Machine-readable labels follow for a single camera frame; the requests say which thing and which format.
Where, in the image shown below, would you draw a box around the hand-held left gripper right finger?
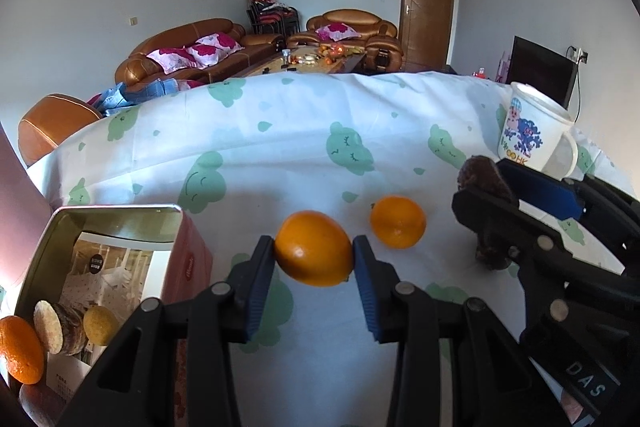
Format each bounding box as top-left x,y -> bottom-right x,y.
352,234 -> 566,427

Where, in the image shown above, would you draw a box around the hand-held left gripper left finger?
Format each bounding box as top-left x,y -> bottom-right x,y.
57,234 -> 277,427

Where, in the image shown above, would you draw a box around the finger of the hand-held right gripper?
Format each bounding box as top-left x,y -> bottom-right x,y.
451,188 -> 640,334
497,158 -> 640,279

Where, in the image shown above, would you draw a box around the large orange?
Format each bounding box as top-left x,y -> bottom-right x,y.
274,210 -> 355,288

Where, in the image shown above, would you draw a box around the pink metal tin box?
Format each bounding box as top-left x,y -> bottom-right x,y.
7,204 -> 213,427

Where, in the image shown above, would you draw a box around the small yellow fruit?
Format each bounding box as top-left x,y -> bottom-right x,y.
82,305 -> 121,347

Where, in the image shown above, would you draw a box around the person's right hand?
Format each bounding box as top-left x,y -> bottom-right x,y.
558,393 -> 595,427

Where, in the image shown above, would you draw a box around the white printed mug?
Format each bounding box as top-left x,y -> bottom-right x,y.
496,82 -> 579,180

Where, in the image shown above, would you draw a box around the round orange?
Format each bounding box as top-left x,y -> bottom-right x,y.
369,195 -> 427,250
0,315 -> 46,384

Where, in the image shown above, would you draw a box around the black television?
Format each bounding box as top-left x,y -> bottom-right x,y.
505,36 -> 576,110

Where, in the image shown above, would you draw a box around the white green-printed tablecloth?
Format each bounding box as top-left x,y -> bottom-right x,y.
0,72 -> 640,427

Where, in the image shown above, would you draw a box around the white text leaflet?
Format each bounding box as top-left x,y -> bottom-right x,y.
47,349 -> 93,413

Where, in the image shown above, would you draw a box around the brown wooden door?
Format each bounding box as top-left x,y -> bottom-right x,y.
401,0 -> 457,72

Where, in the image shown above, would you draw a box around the wooden coffee table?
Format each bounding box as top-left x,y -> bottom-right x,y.
232,47 -> 366,80

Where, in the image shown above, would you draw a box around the blue plaid cloth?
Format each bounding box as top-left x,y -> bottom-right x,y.
86,78 -> 178,118

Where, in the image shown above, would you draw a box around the pink flowered pillow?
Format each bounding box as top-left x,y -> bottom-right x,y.
186,33 -> 246,68
145,48 -> 198,74
320,23 -> 361,42

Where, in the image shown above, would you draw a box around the reddish brown fruit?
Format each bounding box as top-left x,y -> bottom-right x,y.
19,383 -> 66,427

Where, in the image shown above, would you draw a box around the brown leather armchair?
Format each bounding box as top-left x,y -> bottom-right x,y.
287,9 -> 403,72

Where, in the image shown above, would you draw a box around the pink electric kettle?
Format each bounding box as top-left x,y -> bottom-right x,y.
0,124 -> 53,308

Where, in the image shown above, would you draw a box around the brown leather seat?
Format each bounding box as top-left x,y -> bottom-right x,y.
18,93 -> 103,168

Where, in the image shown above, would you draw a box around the brown leather sofa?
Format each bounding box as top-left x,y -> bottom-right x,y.
115,19 -> 286,90

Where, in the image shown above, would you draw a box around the stacked black chairs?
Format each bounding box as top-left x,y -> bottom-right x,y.
248,2 -> 301,38

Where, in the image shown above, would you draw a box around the wall socket with cable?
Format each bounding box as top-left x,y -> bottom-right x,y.
567,46 -> 589,122

